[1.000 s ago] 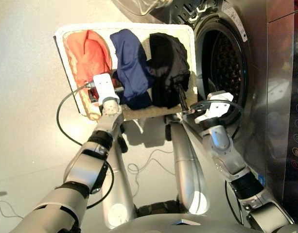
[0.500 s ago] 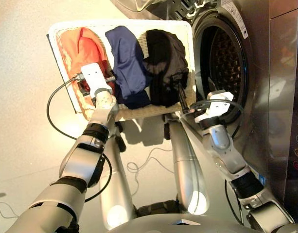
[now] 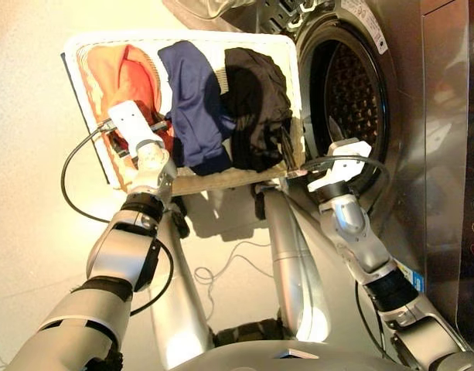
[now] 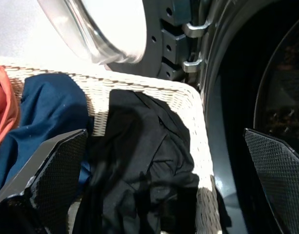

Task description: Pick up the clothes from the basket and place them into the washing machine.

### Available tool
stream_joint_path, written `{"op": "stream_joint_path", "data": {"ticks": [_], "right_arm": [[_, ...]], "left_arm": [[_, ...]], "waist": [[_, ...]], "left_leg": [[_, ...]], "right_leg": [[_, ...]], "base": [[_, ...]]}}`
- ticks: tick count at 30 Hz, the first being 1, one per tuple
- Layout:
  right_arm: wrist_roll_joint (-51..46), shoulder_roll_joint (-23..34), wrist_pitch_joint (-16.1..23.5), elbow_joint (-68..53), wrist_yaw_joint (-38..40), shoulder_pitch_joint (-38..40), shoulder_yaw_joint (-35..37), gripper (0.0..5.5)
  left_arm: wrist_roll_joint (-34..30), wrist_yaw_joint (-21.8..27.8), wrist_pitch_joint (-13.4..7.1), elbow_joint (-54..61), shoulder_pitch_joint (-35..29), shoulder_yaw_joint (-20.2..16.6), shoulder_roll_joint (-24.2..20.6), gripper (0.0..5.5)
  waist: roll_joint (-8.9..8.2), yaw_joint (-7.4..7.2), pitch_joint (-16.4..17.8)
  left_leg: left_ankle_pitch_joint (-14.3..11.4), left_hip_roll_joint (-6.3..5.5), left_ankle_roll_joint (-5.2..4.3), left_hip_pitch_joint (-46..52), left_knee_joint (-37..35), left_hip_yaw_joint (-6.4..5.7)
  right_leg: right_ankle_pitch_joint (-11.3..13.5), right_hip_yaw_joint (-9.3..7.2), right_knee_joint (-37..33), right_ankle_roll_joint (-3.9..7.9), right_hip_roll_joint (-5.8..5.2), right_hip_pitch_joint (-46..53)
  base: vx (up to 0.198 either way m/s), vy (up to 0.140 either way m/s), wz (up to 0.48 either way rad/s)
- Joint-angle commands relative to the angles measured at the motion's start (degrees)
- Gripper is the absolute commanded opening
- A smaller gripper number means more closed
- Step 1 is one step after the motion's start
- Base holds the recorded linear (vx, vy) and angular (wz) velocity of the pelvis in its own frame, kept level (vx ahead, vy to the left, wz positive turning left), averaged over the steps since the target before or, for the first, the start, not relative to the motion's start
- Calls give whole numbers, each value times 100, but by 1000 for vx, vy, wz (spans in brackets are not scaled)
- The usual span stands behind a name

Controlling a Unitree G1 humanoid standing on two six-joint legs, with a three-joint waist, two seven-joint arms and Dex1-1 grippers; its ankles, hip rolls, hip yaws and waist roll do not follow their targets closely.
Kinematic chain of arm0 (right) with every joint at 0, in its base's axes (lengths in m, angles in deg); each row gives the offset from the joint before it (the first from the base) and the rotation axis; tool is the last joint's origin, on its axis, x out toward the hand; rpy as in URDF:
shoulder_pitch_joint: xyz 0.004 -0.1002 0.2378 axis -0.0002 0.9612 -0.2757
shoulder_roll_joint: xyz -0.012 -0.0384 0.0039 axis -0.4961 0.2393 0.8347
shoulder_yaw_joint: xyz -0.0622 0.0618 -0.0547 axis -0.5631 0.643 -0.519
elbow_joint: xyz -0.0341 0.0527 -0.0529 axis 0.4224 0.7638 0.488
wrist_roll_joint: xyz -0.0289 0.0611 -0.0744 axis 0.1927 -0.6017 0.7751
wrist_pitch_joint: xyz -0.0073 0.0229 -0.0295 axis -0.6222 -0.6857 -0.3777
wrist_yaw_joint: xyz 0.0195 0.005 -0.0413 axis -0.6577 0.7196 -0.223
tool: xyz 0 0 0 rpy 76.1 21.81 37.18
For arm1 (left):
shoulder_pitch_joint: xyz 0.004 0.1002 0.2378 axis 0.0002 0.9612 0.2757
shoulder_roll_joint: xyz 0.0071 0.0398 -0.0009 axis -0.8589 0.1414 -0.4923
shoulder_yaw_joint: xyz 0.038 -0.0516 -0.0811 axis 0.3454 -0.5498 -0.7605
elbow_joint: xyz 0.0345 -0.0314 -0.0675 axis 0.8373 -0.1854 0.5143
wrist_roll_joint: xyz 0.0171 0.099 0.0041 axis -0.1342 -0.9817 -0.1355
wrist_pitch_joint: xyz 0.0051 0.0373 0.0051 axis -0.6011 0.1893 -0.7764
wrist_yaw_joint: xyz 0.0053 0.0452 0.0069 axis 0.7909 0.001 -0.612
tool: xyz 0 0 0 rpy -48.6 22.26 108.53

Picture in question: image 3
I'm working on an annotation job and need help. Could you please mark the navy blue garment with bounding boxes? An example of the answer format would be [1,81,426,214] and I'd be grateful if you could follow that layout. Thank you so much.
[157,39,238,178]

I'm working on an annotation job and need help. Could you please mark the black garment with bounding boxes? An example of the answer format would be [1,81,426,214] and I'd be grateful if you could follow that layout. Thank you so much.
[222,46,295,174]

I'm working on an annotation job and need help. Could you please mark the blue energy label sticker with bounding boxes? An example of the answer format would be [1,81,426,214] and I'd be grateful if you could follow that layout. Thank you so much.
[394,260,427,292]

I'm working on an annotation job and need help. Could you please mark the silver robot torso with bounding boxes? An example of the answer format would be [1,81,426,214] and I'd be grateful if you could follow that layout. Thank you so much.
[159,318,415,371]

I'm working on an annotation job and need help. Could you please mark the silver robot leg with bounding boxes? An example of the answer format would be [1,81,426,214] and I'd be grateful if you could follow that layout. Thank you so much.
[253,184,331,345]
[148,192,215,369]

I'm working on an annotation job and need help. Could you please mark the grey washing machine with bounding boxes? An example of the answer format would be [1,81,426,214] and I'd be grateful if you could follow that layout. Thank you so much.
[220,0,474,371]

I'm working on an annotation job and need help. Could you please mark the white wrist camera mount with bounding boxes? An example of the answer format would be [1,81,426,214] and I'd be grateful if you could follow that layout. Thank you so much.
[107,100,165,156]
[305,138,373,193]

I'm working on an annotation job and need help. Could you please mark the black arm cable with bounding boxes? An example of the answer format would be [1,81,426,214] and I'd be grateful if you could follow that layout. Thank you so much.
[299,154,393,361]
[60,119,176,318]

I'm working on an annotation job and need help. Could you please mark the pale woven basket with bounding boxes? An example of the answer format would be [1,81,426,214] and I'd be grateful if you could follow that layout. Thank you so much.
[61,29,308,196]

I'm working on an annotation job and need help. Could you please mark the white instruction label sticker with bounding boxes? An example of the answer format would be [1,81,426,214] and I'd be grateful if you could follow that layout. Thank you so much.
[339,0,390,53]

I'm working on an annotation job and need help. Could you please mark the thin grey floor cable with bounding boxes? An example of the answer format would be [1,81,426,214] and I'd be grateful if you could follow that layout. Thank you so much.
[193,240,275,311]

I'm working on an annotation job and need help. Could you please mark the orange garment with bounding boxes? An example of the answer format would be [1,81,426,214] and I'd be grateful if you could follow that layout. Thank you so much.
[77,43,176,191]

